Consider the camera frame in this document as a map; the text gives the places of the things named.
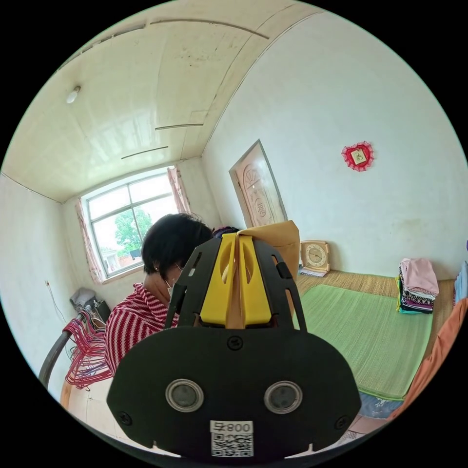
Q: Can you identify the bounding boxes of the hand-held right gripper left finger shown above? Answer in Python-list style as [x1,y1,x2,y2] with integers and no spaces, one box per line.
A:
[200,234,238,327]

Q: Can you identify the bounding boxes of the pink patterned curtain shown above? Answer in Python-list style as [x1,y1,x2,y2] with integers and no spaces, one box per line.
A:
[166,165,192,215]
[74,197,107,285]

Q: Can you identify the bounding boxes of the red heart wall ornament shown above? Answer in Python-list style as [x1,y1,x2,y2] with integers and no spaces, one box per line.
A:
[341,141,375,173]

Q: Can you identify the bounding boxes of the person's body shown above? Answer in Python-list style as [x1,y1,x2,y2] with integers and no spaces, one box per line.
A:
[103,213,215,374]

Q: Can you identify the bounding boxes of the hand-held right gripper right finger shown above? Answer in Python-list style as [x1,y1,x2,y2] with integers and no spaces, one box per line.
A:
[239,235,273,328]

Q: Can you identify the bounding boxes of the beige square clock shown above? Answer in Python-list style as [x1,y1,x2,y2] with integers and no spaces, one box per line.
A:
[299,240,331,274]

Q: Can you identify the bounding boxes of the carved wooden door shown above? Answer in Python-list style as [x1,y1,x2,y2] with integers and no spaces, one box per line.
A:
[229,138,289,228]

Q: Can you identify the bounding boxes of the orange garment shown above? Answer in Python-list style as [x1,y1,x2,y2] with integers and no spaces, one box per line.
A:
[387,298,468,422]

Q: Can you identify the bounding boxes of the light blue garment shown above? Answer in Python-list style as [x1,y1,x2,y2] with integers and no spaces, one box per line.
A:
[454,260,468,305]

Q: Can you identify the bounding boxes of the grey metal rack tube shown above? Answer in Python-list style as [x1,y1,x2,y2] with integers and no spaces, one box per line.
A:
[38,324,82,389]

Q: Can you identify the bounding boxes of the yellow short sleeve shirt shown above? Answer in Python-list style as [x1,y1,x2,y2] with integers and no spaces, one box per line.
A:
[223,220,301,328]

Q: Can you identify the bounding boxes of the pile of clothes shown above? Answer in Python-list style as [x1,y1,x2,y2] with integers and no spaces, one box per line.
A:
[394,257,440,315]

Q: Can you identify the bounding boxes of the bed with green woven mat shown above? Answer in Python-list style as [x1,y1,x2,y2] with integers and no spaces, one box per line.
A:
[292,270,458,422]

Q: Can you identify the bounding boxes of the bunch of red clothes hangers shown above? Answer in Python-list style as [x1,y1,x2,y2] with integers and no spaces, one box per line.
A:
[62,306,115,390]

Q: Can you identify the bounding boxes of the window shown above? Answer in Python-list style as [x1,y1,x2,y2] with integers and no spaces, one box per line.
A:
[79,172,180,285]

